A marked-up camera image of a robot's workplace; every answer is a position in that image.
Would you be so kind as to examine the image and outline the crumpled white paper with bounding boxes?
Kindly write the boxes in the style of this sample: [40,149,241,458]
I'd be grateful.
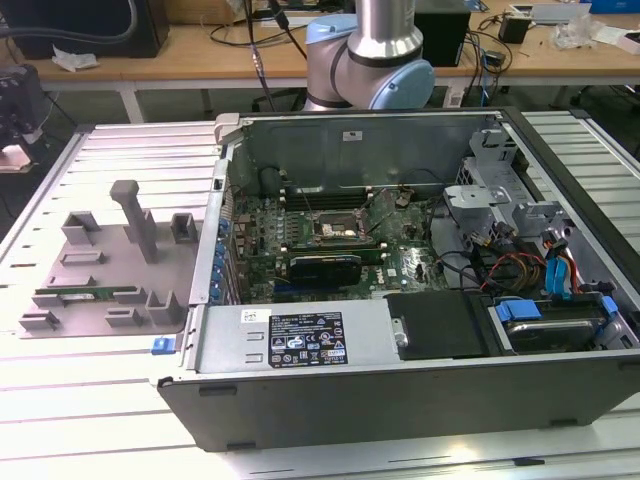
[51,43,100,72]

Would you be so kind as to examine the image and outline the large black tower box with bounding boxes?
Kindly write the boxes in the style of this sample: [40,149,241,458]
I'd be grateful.
[9,0,171,61]

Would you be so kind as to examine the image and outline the white flat box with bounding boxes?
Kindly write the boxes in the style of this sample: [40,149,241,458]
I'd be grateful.
[594,24,640,55]

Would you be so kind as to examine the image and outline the wooden desk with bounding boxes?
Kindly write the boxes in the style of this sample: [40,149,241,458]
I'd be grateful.
[0,0,640,96]

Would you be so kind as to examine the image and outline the silver metal drive cage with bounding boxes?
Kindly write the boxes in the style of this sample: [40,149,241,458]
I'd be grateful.
[442,127,576,251]

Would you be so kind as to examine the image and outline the clear plastic bags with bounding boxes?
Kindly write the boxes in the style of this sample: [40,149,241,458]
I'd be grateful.
[551,13,600,52]

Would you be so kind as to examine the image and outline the black desktop box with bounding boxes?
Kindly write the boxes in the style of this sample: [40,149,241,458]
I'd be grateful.
[414,8,472,69]

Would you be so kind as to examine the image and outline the blue disk carrier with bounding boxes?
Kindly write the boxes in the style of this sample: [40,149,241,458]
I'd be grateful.
[494,295,617,346]

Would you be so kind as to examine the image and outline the grey parts rack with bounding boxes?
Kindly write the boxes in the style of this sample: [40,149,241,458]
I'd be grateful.
[16,179,205,342]

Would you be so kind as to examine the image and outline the brown cardboard box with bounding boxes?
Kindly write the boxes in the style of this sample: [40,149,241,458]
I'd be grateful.
[219,0,271,25]

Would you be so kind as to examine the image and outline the black open PC case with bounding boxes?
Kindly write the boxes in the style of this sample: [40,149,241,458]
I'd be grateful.
[155,105,640,454]

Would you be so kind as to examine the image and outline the hard disk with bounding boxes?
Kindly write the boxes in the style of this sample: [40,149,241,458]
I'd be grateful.
[503,319,599,354]

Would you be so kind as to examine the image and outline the dark RAM stick with label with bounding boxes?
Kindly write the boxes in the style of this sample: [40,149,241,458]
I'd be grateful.
[282,248,387,267]

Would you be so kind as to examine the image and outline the green motherboard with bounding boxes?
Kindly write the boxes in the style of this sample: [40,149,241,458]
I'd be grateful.
[227,185,451,304]

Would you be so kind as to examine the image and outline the black plastic shroud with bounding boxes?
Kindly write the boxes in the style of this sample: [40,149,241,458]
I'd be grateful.
[385,291,496,362]

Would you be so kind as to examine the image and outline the black cylindrical part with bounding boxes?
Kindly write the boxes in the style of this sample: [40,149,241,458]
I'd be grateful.
[258,167,283,196]

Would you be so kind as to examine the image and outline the black RAM slot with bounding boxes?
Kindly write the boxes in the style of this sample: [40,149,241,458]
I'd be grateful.
[282,196,372,204]
[282,201,372,209]
[282,187,372,195]
[282,192,372,199]
[283,240,386,248]
[283,243,386,251]
[283,246,386,254]

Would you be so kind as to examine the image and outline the white flat tray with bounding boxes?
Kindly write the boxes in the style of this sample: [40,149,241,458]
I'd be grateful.
[508,2,592,25]

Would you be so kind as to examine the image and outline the yellow black power wires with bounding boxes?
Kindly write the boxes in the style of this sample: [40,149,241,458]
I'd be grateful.
[479,251,547,296]

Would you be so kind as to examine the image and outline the green RAM stick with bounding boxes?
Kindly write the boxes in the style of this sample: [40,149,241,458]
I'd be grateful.
[33,284,140,302]

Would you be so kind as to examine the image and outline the blue flat wire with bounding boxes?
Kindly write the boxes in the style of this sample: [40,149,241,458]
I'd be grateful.
[543,248,576,302]

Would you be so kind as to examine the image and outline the black graphics card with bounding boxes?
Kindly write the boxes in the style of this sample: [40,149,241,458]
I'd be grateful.
[288,253,363,289]

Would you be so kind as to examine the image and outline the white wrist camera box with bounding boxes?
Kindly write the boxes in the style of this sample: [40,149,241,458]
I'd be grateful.
[0,143,31,174]

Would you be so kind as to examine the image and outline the small black cube box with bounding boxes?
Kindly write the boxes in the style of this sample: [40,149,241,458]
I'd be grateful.
[498,13,532,45]

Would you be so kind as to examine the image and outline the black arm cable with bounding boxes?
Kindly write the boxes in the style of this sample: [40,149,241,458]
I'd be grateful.
[244,0,309,112]

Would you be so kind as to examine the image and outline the silver power supply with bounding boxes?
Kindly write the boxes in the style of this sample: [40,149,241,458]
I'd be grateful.
[195,298,402,375]

